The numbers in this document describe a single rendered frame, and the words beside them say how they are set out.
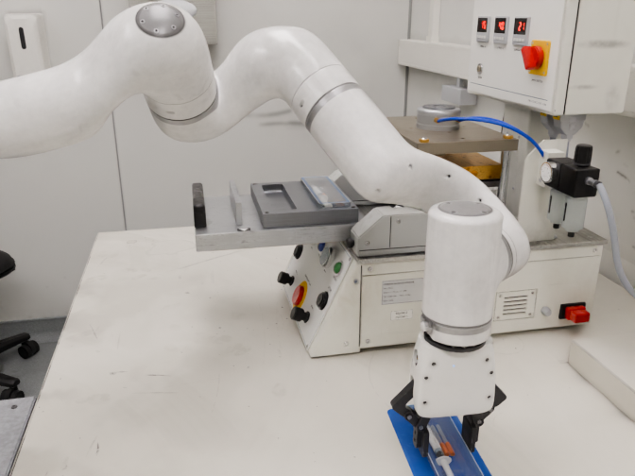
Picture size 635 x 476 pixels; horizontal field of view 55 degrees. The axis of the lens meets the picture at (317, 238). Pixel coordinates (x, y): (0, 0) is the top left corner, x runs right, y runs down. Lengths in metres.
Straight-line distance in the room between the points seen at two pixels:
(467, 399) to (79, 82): 0.62
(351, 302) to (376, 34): 1.74
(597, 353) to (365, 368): 0.37
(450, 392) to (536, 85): 0.57
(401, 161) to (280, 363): 0.46
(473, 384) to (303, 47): 0.48
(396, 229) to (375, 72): 1.67
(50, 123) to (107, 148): 1.73
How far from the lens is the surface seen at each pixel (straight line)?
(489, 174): 1.12
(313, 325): 1.09
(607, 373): 1.06
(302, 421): 0.93
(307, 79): 0.80
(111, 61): 0.80
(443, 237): 0.69
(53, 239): 2.70
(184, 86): 0.82
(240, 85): 0.86
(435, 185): 0.78
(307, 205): 1.06
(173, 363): 1.09
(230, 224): 1.05
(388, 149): 0.75
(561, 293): 1.20
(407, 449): 0.89
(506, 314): 1.16
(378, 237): 1.01
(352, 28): 2.59
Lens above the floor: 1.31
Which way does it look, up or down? 20 degrees down
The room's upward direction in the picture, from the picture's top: straight up
